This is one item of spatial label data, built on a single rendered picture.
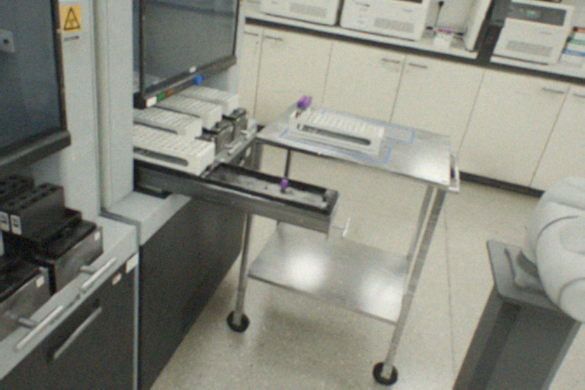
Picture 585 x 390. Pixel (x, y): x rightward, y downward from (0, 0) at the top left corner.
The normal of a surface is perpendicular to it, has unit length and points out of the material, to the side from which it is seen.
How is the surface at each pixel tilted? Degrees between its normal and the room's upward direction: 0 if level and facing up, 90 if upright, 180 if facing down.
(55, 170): 90
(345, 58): 90
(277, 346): 0
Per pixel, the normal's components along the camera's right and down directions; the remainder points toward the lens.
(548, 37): -0.28, 0.37
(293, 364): 0.14, -0.90
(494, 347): -0.87, 0.10
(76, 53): 0.95, 0.23
